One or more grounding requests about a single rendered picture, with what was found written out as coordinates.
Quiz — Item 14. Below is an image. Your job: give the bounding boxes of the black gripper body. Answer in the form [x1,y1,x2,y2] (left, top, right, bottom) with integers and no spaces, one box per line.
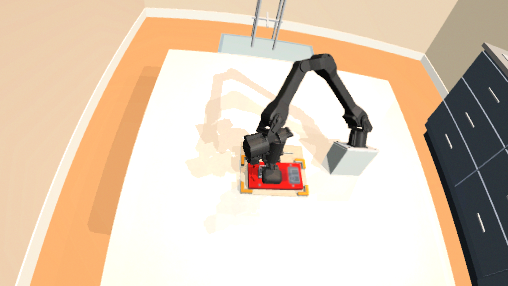
[262,150,284,185]

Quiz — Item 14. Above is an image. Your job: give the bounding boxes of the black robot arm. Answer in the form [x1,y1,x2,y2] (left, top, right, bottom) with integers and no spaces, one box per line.
[243,53,373,165]

